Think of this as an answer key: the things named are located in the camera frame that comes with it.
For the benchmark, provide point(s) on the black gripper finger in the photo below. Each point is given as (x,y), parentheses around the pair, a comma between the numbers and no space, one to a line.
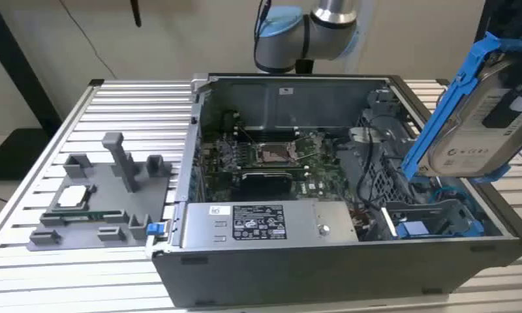
(506,115)

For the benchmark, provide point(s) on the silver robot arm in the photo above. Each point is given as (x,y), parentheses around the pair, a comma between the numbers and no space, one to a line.
(288,39)

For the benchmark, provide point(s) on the grey metal disk bay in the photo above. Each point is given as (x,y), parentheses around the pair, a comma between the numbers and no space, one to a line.
(388,182)

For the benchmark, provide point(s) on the green motherboard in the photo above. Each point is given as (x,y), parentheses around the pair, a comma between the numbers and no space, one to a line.
(323,182)

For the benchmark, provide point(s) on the CPU socket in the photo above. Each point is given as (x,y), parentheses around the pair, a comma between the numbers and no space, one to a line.
(273,153)

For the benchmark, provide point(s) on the black graphics card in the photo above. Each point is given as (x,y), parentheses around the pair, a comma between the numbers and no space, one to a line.
(268,186)

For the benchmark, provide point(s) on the black open PC case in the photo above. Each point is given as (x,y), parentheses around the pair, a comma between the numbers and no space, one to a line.
(288,277)

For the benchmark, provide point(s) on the silver power supply unit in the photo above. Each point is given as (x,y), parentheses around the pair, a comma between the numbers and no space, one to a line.
(201,221)

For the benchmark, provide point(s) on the blue case latch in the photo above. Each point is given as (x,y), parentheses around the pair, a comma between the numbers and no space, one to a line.
(156,229)

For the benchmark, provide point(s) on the black hanging antenna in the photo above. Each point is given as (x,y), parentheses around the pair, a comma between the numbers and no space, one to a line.
(137,13)

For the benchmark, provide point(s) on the grey parts rack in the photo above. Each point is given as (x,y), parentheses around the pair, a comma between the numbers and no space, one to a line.
(113,195)

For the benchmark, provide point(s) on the green RAM stick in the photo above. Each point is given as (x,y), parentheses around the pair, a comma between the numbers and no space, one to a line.
(91,216)

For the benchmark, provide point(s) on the silver CPU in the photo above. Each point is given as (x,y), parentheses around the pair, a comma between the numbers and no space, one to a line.
(73,197)

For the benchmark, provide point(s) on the black stand with base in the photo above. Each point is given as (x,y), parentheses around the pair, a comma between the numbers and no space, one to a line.
(13,65)

